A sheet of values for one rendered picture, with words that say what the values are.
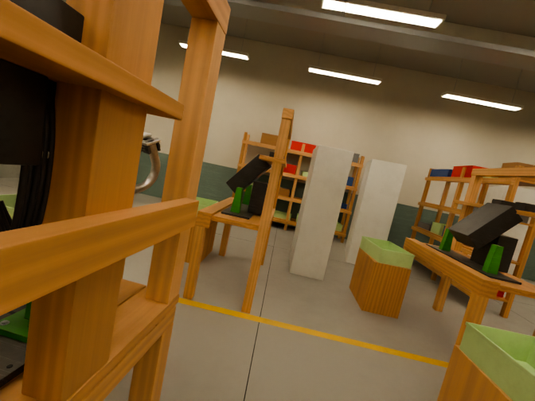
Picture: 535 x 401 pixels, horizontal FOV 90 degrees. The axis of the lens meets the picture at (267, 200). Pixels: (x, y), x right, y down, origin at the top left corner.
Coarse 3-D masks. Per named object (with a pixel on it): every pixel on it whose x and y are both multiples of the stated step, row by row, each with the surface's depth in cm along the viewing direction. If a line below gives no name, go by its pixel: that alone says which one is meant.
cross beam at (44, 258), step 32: (64, 224) 42; (96, 224) 46; (128, 224) 54; (160, 224) 67; (192, 224) 89; (0, 256) 31; (32, 256) 35; (64, 256) 40; (96, 256) 47; (128, 256) 57; (0, 288) 32; (32, 288) 36
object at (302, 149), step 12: (252, 144) 665; (264, 144) 668; (300, 144) 667; (240, 156) 674; (300, 156) 663; (240, 168) 721; (288, 168) 673; (360, 168) 656; (348, 180) 664; (288, 192) 682; (288, 204) 721; (348, 204) 709; (276, 216) 690; (288, 216) 681; (348, 216) 670; (336, 228) 680
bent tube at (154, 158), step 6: (150, 138) 93; (156, 138) 93; (144, 144) 89; (150, 144) 90; (150, 150) 92; (156, 150) 93; (150, 156) 93; (156, 156) 93; (156, 162) 94; (156, 168) 95; (150, 174) 94; (156, 174) 95; (144, 180) 94; (150, 180) 94; (138, 186) 91; (144, 186) 93; (138, 192) 91
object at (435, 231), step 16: (432, 176) 599; (448, 176) 550; (464, 176) 493; (480, 192) 501; (512, 192) 381; (448, 208) 507; (416, 224) 623; (432, 224) 561; (448, 224) 505; (528, 224) 385; (432, 240) 624; (528, 240) 386; (416, 256) 586; (432, 272) 520; (464, 288) 424
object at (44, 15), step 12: (12, 0) 35; (24, 0) 36; (36, 0) 38; (48, 0) 39; (60, 0) 41; (36, 12) 38; (48, 12) 40; (60, 12) 42; (72, 12) 44; (60, 24) 42; (72, 24) 44; (72, 36) 44
